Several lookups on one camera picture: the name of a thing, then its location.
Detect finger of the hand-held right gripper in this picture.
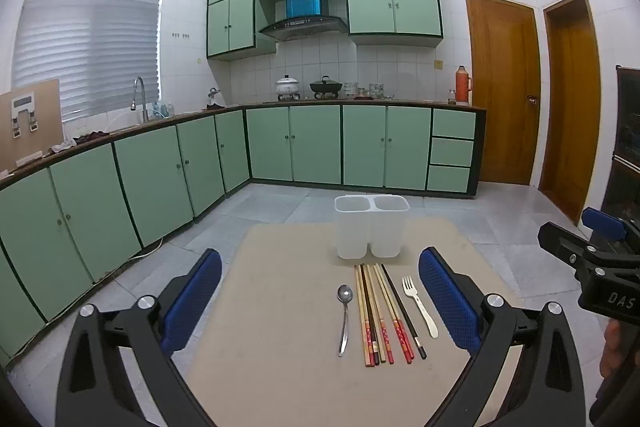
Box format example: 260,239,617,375
537,221,606,275
581,207,640,254

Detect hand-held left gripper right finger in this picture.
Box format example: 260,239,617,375
418,247,586,427

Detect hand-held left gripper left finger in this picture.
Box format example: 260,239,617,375
56,248,223,427

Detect white plastic fork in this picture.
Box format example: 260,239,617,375
402,276,439,339

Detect black chopstick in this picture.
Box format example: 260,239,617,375
381,263,428,360

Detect row of wooden chopsticks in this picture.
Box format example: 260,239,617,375
354,263,416,368

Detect metal spoon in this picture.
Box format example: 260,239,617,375
337,284,354,357

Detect white plastic utensil holder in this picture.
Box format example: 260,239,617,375
334,195,411,261

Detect person's right hand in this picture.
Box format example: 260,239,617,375
601,321,624,381

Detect dark display cabinet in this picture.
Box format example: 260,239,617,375
600,66,640,228

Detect wooden door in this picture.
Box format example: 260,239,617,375
465,0,542,186
537,0,603,223

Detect orange thermos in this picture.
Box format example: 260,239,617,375
454,66,473,104

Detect green base cabinets with counter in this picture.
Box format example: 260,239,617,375
0,102,487,368

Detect metal faucet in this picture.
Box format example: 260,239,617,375
131,77,150,124

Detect cardboard board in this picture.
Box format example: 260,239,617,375
0,78,63,172

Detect glass jars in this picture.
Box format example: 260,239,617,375
344,82,386,100

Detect white lidded pot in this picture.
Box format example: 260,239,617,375
276,75,301,98

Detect gas stove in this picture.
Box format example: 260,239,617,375
275,92,346,102

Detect black wok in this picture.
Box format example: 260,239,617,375
309,76,344,94

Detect white label on cardboard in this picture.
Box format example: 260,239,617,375
10,92,40,138

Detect white window blind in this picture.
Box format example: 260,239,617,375
11,0,167,122

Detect range hood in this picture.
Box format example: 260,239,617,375
258,16,349,42

